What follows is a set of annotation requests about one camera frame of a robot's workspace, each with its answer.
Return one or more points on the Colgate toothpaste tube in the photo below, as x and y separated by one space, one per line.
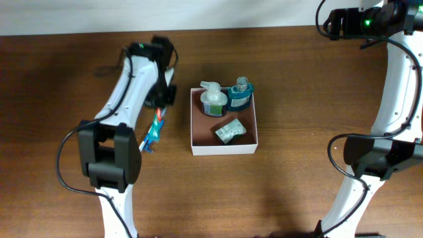
155 129

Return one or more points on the teal mouthwash bottle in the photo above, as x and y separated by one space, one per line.
239 95

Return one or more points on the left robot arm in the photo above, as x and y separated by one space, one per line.
108 148

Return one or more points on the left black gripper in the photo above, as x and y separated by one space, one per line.
170 101

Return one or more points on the white cardboard box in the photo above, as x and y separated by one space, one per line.
204 140

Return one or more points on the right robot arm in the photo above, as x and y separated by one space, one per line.
395 141

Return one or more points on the clear hand soap pump bottle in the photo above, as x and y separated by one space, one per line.
213 99

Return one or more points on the green white floss packet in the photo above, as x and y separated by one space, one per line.
230 131

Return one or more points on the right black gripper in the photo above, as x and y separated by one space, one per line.
351 18

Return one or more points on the blue white toothbrush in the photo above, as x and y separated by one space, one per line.
146 144

